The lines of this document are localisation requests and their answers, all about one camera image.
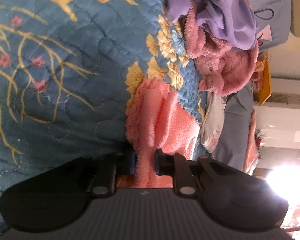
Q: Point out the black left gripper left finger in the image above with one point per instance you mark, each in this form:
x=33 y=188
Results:
x=60 y=196

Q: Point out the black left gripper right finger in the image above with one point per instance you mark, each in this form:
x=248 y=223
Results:
x=228 y=196

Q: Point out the pink fleece towel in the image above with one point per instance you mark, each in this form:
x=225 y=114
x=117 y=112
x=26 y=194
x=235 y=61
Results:
x=155 y=121

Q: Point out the white folded cloth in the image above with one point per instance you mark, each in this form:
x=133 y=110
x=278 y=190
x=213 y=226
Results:
x=213 y=122

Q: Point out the grey-blue bed sheet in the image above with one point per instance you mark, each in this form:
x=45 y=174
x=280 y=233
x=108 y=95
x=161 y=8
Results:
x=232 y=145

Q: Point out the dusty pink fleece garment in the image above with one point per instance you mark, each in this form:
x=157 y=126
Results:
x=224 y=71

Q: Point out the blue patterned quilt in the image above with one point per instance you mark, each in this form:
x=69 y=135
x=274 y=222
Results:
x=68 y=72

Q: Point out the purple garment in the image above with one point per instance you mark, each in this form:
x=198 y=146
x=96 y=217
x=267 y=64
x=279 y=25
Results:
x=230 y=20

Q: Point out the grey-blue printed pillow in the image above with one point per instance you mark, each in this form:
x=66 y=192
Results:
x=273 y=17

